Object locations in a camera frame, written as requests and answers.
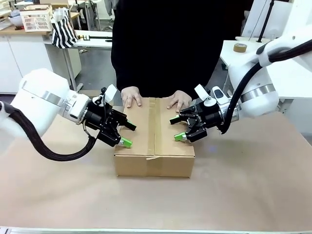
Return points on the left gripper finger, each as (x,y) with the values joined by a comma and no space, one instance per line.
(125,121)
(117,141)

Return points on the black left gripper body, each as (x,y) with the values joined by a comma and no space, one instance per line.
(102,119)

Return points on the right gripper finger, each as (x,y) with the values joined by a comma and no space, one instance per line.
(186,115)
(195,134)

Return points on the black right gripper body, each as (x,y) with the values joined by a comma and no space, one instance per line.
(209,117)

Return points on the brown cardboard box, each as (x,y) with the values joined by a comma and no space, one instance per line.
(151,165)

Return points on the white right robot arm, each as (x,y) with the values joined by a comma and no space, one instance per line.
(256,85)

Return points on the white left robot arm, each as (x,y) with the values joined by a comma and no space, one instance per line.
(41,97)

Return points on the person's left hand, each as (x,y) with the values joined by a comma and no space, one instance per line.
(181,100)

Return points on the person's right hand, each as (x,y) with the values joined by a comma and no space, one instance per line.
(130,95)

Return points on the person in black sweater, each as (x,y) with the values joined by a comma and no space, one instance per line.
(170,48)

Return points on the white background table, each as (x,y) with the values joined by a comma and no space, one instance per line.
(97,45)

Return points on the brown tape roll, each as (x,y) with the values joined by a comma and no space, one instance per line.
(240,47)

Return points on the black tripod rod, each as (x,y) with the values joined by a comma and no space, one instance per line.
(97,37)

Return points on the black white striped bag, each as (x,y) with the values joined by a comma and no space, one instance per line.
(64,31)

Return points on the white cabinet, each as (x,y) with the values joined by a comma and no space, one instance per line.
(24,53)

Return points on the black stand pole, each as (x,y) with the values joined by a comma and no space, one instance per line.
(265,23)

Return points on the white plastic crate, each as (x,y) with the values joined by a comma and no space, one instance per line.
(36,22)

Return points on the white board panel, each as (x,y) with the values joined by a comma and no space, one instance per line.
(280,19)

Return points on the white bowl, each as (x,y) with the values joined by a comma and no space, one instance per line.
(16,22)

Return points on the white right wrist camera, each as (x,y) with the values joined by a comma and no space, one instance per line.
(201,92)

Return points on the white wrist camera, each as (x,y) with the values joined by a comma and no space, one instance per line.
(110,93)
(201,92)

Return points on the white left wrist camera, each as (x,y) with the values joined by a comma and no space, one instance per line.
(110,93)

